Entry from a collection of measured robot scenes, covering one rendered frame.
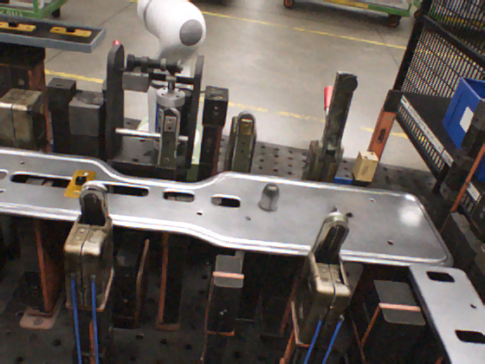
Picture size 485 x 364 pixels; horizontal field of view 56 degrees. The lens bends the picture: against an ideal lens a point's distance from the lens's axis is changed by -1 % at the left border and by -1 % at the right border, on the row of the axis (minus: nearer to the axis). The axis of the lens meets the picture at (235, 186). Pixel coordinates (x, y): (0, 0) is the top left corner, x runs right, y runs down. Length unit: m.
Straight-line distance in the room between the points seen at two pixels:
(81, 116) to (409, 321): 0.70
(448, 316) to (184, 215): 0.44
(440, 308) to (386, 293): 0.08
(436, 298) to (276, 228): 0.27
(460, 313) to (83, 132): 0.76
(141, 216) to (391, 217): 0.47
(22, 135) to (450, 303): 0.82
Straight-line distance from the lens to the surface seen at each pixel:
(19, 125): 0.99
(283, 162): 1.62
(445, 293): 0.82
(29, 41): 1.09
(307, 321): 0.70
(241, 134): 0.95
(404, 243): 0.88
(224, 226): 0.79
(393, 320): 0.76
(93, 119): 0.98
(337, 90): 0.93
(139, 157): 1.02
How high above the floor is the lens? 1.49
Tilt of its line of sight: 33 degrees down
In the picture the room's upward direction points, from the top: 10 degrees clockwise
